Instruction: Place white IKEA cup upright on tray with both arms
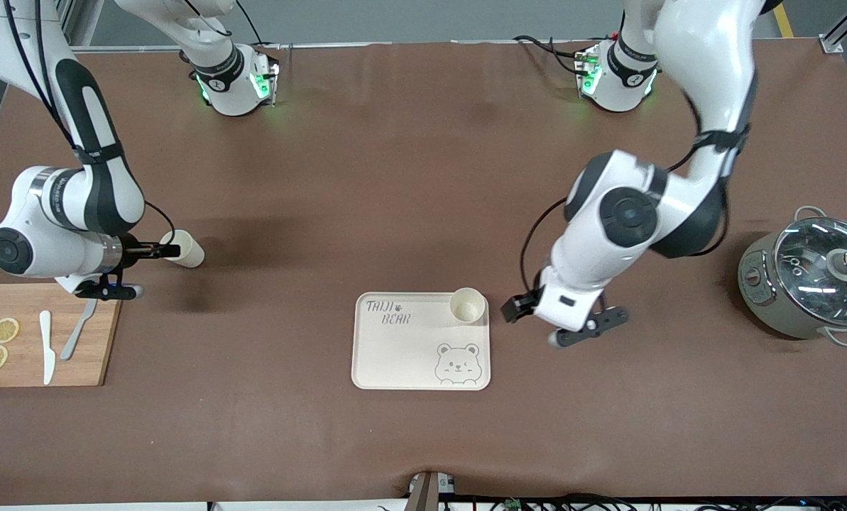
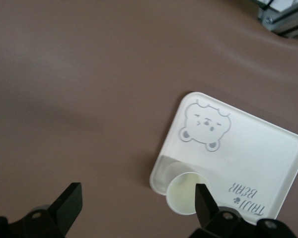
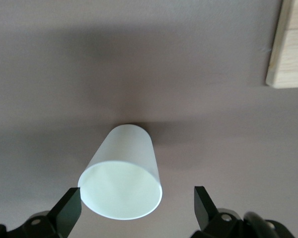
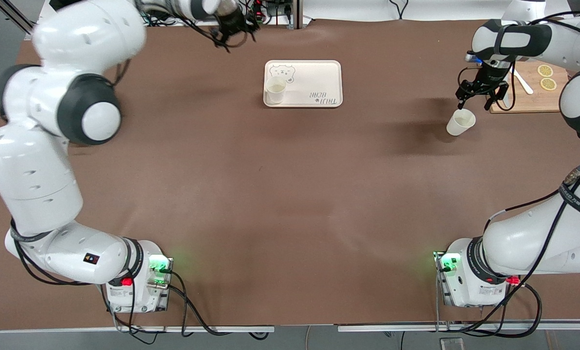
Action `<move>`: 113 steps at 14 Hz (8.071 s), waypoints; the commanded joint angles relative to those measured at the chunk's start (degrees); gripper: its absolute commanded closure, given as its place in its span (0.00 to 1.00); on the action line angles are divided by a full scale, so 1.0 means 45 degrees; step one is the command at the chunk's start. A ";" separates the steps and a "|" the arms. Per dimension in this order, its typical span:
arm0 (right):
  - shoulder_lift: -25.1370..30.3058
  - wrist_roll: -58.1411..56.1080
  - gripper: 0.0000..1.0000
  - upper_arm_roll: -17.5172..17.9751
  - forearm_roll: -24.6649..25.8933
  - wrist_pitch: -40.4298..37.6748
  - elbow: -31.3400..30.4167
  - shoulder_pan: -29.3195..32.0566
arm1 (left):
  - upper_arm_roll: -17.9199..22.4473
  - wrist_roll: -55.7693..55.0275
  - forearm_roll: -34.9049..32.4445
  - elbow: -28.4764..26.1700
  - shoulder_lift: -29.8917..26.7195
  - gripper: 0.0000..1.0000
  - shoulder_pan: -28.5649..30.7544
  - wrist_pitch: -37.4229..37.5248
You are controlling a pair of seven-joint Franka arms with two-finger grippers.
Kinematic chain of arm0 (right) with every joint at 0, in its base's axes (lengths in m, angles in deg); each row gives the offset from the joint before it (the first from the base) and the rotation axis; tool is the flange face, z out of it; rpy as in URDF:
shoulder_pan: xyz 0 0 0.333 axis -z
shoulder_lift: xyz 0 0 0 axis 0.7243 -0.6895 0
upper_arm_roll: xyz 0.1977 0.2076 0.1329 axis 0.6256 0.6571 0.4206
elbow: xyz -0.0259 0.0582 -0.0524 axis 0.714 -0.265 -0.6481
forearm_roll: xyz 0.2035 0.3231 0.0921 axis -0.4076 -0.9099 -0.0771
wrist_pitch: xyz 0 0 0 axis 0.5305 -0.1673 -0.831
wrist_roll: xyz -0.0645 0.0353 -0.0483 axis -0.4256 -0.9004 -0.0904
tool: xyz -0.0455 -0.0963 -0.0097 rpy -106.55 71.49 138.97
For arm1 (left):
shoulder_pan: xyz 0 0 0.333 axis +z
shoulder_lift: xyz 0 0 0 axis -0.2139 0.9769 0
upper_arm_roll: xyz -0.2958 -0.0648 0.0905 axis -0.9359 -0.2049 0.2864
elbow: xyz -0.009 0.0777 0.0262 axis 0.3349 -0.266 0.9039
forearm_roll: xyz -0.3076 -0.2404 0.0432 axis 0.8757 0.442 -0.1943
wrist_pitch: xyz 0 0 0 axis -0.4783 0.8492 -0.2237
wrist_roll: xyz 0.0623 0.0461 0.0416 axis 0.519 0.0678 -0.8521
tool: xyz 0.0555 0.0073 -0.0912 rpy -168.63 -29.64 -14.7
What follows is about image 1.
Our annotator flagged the black base cable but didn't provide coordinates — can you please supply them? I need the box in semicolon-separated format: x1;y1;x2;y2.
514;34;587;75
235;0;282;50

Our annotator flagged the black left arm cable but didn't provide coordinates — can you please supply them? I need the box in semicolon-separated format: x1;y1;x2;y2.
519;197;569;302

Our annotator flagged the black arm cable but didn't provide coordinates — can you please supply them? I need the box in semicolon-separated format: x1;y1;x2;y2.
3;0;177;247
519;197;569;302

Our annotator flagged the glass pot lid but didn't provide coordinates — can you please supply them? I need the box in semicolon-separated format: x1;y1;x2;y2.
773;216;847;327

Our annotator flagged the white plastic knife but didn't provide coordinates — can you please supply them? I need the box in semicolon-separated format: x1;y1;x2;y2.
38;310;57;385

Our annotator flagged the cream bear print tray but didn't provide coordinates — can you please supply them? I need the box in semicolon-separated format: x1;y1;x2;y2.
351;292;491;391

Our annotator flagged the white IKEA cup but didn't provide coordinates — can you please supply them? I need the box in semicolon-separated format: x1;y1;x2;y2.
160;229;205;269
449;287;486;325

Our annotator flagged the grey plastic knife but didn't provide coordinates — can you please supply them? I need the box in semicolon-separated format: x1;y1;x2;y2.
60;298;99;361

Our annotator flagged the wooden cutting board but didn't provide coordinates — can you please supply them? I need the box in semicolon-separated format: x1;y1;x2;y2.
0;282;125;388

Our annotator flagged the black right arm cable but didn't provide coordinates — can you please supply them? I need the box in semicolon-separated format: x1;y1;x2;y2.
3;0;177;247

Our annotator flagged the table edge mount post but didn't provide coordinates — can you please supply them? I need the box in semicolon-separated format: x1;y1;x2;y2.
404;471;456;511

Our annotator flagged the black right base cable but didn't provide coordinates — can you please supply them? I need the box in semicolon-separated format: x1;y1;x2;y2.
235;0;282;50

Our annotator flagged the black left base cable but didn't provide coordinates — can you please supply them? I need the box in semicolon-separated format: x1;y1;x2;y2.
514;34;587;75

